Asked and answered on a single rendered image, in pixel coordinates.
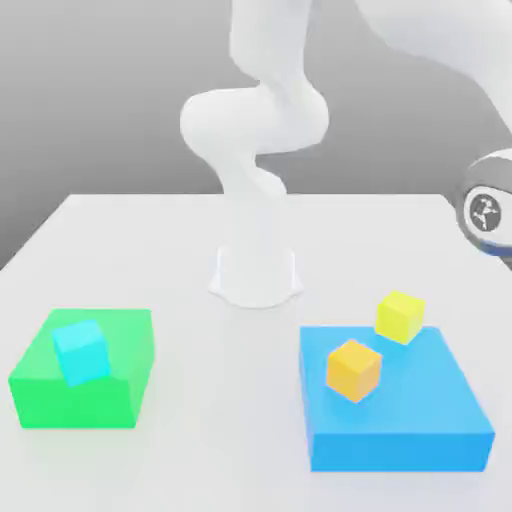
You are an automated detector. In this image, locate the large green box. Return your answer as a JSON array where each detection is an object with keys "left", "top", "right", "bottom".
[{"left": 7, "top": 308, "right": 156, "bottom": 430}]

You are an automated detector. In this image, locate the small orange cube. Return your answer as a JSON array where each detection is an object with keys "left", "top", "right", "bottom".
[{"left": 325, "top": 339, "right": 383, "bottom": 404}]

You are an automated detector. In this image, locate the small cyan cube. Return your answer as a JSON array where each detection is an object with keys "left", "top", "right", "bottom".
[{"left": 52, "top": 318, "right": 112, "bottom": 389}]

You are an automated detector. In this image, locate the large blue box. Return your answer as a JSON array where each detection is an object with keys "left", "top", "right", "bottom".
[{"left": 298, "top": 325, "right": 496, "bottom": 473}]

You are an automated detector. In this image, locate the small yellow cube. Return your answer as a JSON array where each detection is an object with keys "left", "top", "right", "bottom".
[{"left": 374, "top": 290, "right": 426, "bottom": 346}]

